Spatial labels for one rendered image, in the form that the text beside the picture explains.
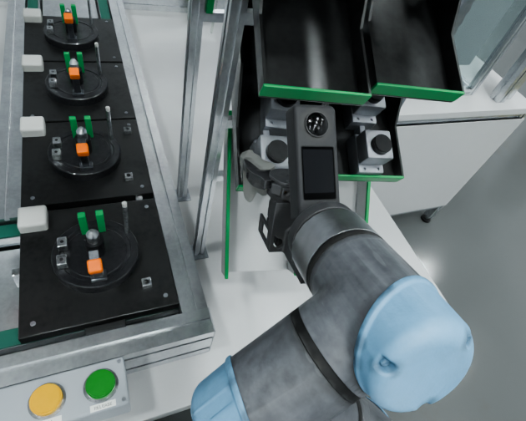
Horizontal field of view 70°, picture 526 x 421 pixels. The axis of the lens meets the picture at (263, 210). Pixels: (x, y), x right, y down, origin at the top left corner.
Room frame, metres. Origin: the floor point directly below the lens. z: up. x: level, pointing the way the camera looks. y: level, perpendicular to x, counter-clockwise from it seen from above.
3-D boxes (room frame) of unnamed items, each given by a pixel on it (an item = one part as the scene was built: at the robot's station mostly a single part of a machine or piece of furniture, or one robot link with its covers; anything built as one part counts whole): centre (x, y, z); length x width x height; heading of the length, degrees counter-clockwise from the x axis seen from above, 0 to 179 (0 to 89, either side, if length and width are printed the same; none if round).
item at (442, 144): (1.72, -0.37, 0.43); 1.11 x 0.68 x 0.86; 124
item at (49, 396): (0.08, 0.20, 0.96); 0.04 x 0.04 x 0.02
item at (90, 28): (0.93, 0.67, 1.01); 0.24 x 0.24 x 0.13; 34
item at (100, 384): (0.12, 0.14, 0.96); 0.04 x 0.04 x 0.02
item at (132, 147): (0.52, 0.40, 1.01); 0.24 x 0.24 x 0.13; 34
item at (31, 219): (0.34, 0.39, 0.97); 0.05 x 0.05 x 0.04; 34
